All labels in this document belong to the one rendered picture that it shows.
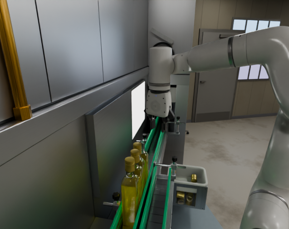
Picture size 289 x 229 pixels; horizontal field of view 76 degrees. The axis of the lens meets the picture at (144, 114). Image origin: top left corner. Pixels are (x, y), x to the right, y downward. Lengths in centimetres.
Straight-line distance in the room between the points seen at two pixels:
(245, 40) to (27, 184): 63
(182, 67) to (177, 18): 97
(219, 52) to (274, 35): 13
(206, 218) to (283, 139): 82
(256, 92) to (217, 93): 117
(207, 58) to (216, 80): 425
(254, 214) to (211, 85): 425
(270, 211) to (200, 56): 51
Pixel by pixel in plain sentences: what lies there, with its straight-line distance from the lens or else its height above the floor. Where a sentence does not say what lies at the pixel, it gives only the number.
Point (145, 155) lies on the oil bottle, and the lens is 84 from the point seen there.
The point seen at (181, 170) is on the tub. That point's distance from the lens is 126.
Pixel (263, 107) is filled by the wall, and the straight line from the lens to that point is 606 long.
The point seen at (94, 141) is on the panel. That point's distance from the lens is 68.
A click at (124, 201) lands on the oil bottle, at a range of 76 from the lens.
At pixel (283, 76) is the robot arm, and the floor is 164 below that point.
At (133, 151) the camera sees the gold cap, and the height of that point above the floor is 133.
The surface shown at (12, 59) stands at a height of 168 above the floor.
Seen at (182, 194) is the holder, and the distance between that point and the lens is 117.
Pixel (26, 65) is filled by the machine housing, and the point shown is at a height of 166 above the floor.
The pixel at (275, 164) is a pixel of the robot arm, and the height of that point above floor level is 139.
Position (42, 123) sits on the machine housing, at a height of 154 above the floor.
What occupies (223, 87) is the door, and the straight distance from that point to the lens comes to 502.
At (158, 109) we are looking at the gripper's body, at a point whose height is 147.
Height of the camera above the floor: 169
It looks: 19 degrees down
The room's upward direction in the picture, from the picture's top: straight up
